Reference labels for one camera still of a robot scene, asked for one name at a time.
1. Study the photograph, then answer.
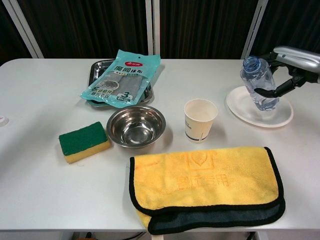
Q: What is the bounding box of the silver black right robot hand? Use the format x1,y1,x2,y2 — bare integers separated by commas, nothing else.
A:
253,45,320,99

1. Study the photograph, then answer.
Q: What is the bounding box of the clear plastic water bottle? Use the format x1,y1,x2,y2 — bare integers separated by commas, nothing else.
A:
240,55,280,112

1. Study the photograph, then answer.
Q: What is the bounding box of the white paper cup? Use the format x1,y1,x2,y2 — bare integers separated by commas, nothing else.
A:
183,98,219,144

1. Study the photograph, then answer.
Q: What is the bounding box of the white round plate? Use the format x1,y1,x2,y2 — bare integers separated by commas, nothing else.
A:
226,85,295,129

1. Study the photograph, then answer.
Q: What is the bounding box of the yellow towel with black trim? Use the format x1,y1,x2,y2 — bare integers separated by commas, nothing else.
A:
129,146,286,236

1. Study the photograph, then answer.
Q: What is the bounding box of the stainless steel bowl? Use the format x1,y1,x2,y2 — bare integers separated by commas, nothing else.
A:
106,104,167,148

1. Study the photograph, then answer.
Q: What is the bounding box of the teal cleaning cloth package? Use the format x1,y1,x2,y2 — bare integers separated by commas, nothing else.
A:
79,48,162,106

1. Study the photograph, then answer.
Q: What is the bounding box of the stainless steel tray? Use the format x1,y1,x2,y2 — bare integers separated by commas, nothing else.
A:
86,59,154,108

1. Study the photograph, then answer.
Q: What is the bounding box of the dark pleated curtain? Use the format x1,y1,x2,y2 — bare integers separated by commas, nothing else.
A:
0,0,320,66

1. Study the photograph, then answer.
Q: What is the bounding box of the green and yellow sponge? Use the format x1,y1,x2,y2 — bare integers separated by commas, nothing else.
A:
58,121,111,165

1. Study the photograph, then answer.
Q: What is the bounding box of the white slanted frame post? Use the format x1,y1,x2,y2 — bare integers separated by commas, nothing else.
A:
2,0,45,60
241,0,270,60

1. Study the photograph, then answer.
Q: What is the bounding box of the white upright frame post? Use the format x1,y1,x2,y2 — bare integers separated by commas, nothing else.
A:
145,0,154,56
153,0,161,60

